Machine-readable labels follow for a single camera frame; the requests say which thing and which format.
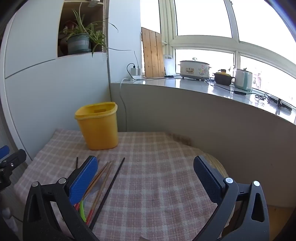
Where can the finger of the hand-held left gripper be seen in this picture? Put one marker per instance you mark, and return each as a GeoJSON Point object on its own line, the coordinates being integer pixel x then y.
{"type": "Point", "coordinates": [3, 152]}
{"type": "Point", "coordinates": [13, 158]}

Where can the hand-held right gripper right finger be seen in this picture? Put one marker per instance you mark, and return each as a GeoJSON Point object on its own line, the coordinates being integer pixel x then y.
{"type": "Point", "coordinates": [208, 180]}

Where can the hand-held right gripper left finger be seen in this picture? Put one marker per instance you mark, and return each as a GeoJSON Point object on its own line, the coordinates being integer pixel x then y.
{"type": "Point", "coordinates": [84, 179]}

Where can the green plastic spoon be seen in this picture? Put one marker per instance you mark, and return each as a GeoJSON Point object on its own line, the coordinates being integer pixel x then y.
{"type": "Point", "coordinates": [82, 210]}

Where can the yellow plastic container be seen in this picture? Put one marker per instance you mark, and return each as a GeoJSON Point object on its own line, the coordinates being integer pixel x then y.
{"type": "Point", "coordinates": [99, 129]}

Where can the pink plaid cloth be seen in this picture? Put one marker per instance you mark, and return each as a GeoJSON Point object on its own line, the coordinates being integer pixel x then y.
{"type": "Point", "coordinates": [150, 185]}

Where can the brown pot with yellow lid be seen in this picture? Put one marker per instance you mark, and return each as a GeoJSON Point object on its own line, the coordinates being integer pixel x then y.
{"type": "Point", "coordinates": [223, 78]}

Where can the black handheld device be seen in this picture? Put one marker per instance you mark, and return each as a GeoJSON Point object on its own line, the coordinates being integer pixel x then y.
{"type": "Point", "coordinates": [281, 103]}

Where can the mint electric kettle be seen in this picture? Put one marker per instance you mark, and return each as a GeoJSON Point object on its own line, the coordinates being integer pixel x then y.
{"type": "Point", "coordinates": [242, 80]}

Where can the white floral slow cooker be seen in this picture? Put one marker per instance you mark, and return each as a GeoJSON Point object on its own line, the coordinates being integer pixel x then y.
{"type": "Point", "coordinates": [194, 69]}

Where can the white power strip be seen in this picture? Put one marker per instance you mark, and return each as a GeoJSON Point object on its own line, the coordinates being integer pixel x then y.
{"type": "Point", "coordinates": [134, 77]}

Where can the white charger plug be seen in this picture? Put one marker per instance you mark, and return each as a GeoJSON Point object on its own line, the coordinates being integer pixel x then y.
{"type": "Point", "coordinates": [138, 70]}
{"type": "Point", "coordinates": [133, 70]}

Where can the white cutting board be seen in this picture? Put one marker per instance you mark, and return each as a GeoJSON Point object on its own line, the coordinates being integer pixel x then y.
{"type": "Point", "coordinates": [170, 67]}

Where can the spider plant in grey pot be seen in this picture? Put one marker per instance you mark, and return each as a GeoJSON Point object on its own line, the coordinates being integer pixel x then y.
{"type": "Point", "coordinates": [78, 42]}

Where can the wooden plank board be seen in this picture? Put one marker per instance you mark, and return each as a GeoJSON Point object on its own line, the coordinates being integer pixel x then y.
{"type": "Point", "coordinates": [152, 53]}

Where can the white window frame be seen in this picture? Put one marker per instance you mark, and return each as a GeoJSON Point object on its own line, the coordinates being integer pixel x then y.
{"type": "Point", "coordinates": [204, 42]}

